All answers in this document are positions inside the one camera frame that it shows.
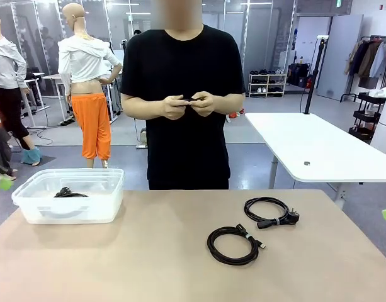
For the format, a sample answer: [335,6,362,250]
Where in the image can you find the black power cable with plug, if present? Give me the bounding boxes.
[244,197,301,230]
[53,186,89,198]

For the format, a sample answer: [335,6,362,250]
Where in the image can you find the thick black braided USB cable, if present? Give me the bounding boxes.
[207,223,266,267]

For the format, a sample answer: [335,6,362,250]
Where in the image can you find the person's left forearm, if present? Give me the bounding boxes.
[211,92,246,116]

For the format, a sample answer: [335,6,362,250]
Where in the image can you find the person's right forearm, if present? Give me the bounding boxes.
[122,94,168,120]

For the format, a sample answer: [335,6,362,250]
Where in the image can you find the person's right hand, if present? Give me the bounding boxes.
[162,94,189,121]

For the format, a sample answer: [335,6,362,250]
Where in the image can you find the person's left hand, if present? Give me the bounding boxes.
[188,91,216,117]

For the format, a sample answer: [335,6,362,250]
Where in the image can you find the teal foot cover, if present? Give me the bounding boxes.
[21,147,42,165]

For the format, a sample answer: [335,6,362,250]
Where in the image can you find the clear plastic storage bin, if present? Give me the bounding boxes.
[11,168,125,225]

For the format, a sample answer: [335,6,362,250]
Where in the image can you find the white standing desk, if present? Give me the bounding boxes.
[21,71,52,129]

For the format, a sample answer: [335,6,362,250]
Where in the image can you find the black utility cart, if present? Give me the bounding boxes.
[348,92,386,142]

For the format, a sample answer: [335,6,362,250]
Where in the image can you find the orange cropped pants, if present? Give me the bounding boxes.
[71,92,112,160]

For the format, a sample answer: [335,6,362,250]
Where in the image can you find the white side table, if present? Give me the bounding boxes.
[244,112,386,202]

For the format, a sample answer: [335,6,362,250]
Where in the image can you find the mannequin in grey shirt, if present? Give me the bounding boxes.
[0,14,42,164]

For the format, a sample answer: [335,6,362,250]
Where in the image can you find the black clothes rack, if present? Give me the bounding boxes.
[339,35,386,103]

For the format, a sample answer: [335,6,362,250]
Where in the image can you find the white hooded top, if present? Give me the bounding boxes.
[57,35,122,97]

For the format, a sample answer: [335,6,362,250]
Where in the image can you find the light blue jacket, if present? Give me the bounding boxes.
[368,42,386,79]

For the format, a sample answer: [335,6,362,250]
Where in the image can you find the brown coat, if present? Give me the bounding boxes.
[358,40,382,78]

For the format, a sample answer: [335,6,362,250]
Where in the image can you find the grey partition panel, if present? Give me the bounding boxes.
[317,14,363,101]

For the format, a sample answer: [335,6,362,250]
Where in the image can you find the black bags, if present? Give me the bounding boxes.
[287,62,310,88]

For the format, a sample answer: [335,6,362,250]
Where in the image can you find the wooden shoe rack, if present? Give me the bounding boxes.
[248,74,288,98]

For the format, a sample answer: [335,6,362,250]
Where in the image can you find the person in black t-shirt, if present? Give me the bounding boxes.
[120,0,246,191]

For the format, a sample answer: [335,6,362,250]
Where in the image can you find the black camera pole stand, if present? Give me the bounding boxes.
[304,35,329,115]

